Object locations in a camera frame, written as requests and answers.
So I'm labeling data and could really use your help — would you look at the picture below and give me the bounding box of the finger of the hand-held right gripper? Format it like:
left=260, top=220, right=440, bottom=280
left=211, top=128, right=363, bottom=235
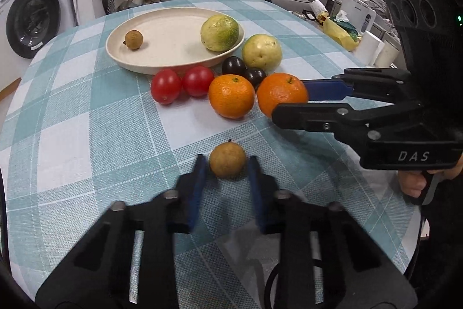
left=302, top=68, right=413, bottom=103
left=272, top=101, right=431, bottom=150

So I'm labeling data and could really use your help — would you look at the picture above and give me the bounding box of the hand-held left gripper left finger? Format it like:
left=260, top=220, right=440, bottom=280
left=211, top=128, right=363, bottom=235
left=34, top=154, right=208, bottom=309

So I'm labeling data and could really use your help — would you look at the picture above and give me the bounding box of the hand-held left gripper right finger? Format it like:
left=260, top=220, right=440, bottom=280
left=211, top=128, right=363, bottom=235
left=247, top=155, right=418, bottom=309

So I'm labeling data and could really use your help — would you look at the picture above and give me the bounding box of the orange mandarin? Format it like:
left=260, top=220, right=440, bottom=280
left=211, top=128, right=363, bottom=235
left=208, top=74, right=256, bottom=119
left=257, top=72, right=309, bottom=118

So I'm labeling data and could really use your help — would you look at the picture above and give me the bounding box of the light brown longan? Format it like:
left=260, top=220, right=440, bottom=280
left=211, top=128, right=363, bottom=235
left=209, top=140, right=247, bottom=179

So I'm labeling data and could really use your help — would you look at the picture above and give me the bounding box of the dark plum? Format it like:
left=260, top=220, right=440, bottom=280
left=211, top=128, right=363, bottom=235
left=221, top=56, right=247, bottom=76
left=245, top=67, right=267, bottom=89

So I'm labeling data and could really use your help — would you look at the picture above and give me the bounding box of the pale yellow guava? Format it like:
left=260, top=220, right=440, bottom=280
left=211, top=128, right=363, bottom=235
left=242, top=34, right=283, bottom=71

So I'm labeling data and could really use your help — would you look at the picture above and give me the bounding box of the red tomato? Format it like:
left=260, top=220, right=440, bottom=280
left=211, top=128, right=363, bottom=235
left=151, top=69, right=182, bottom=105
left=182, top=66, right=215, bottom=98

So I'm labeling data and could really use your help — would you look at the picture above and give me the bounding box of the cream round plate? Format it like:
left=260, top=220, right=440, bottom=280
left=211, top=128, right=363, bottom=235
left=106, top=7, right=245, bottom=75

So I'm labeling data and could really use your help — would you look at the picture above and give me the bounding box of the person's right hand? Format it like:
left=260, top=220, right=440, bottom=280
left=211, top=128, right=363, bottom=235
left=397, top=171, right=425, bottom=198

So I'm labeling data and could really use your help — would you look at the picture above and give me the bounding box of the white cup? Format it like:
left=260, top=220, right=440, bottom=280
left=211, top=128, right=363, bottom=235
left=360, top=30, right=385, bottom=65
left=374, top=39, right=400, bottom=68

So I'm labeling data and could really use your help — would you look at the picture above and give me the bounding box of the yellow plastic bag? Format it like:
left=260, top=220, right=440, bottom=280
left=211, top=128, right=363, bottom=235
left=323, top=17, right=360, bottom=52

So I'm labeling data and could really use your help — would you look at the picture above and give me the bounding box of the white electric appliance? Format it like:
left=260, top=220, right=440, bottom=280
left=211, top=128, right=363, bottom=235
left=342, top=0, right=377, bottom=34

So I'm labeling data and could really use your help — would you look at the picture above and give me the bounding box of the grey crumpled blanket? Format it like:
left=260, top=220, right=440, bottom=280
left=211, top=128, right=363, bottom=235
left=352, top=0, right=389, bottom=14

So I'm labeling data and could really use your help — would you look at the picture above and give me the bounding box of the green mottled guava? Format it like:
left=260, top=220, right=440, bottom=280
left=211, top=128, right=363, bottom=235
left=201, top=15, right=240, bottom=52

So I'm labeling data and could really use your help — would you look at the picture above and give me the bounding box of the dark brown longan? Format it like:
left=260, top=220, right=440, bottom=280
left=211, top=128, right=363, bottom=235
left=125, top=30, right=144, bottom=50

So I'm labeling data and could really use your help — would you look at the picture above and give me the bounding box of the white washing machine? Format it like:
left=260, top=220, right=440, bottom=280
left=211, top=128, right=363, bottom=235
left=0, top=0, right=76, bottom=60

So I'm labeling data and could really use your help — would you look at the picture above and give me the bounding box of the black cable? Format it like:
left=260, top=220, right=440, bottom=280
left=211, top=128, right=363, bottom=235
left=264, top=258, right=322, bottom=309

